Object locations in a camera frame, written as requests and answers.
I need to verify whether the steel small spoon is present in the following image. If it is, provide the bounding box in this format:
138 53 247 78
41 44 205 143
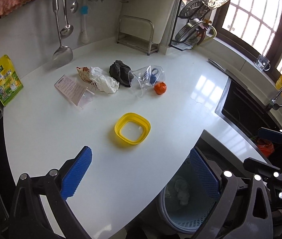
70 0 79 14

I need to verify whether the orange mandarin peel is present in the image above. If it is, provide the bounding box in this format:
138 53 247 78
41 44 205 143
154 82 167 95

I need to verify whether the blue white bottle brush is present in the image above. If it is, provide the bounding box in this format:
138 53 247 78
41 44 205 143
79 0 89 44

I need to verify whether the pink paper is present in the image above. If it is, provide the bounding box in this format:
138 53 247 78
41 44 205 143
54 75 95 109

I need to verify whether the red plastic bag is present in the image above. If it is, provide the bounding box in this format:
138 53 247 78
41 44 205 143
256 138 275 158

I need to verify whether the dark grey rag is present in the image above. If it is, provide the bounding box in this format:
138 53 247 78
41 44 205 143
109 60 134 87

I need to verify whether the yellow square plastic lid ring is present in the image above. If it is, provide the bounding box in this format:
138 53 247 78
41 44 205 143
113 112 152 146

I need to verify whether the steel spatula turner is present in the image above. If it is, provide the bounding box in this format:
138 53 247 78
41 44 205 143
51 0 74 67

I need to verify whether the steel steamer tray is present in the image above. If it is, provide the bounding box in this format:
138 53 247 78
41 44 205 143
179 0 229 20

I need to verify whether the blue strap with tag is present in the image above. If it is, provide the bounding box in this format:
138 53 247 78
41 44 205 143
143 67 160 85

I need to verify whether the steel ladle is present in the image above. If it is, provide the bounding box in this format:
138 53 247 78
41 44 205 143
60 0 74 39

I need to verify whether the black kitchen sink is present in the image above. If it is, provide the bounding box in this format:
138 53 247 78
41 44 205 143
215 78 282 170

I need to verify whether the yellow green seasoning pouch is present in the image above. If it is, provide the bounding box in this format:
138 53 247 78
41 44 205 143
0 55 24 107

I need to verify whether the clear plastic cup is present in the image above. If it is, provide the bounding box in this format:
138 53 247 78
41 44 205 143
130 65 165 97

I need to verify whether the red white snack wrapper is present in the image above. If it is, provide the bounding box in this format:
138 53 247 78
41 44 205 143
76 67 92 83

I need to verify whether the yellow gas hose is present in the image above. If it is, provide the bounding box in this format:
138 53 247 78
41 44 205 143
197 26 218 46

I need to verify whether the black dish rack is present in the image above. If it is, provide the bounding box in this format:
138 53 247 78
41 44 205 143
170 0 217 51

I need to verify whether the clear glass mug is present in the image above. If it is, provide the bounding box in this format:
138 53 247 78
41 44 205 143
255 55 271 71

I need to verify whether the blue perforated trash basket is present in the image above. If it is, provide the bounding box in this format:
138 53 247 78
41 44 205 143
157 156 218 234

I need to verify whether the steel cutting board rack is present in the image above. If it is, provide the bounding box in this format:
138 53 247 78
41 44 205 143
116 15 159 56

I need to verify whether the white cutting board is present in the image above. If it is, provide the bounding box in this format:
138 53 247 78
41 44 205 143
120 0 175 44

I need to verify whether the steel colander pot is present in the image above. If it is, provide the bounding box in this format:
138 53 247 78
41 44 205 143
174 18 203 43

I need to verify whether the white paper towel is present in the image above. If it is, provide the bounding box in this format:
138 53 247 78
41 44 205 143
89 67 120 94

